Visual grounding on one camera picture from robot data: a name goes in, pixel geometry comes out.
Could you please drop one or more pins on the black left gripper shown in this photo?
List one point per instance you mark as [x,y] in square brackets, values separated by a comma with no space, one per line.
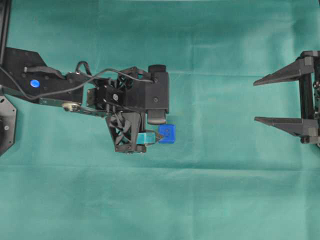
[125,120]

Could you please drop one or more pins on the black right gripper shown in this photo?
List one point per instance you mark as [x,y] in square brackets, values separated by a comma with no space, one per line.
[306,70]

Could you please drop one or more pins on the blue block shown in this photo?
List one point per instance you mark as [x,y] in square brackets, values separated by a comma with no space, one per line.
[168,131]

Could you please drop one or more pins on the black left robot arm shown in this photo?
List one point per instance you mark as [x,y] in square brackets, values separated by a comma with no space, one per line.
[25,75]

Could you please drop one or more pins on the green table cloth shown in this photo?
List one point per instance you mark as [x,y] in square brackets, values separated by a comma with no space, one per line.
[226,177]

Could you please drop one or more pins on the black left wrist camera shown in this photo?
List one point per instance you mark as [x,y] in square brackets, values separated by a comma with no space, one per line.
[157,93]

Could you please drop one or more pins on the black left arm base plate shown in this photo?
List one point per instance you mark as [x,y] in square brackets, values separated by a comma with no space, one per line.
[8,115]

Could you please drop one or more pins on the black aluminium frame rail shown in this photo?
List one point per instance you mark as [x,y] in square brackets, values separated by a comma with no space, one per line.
[5,9]

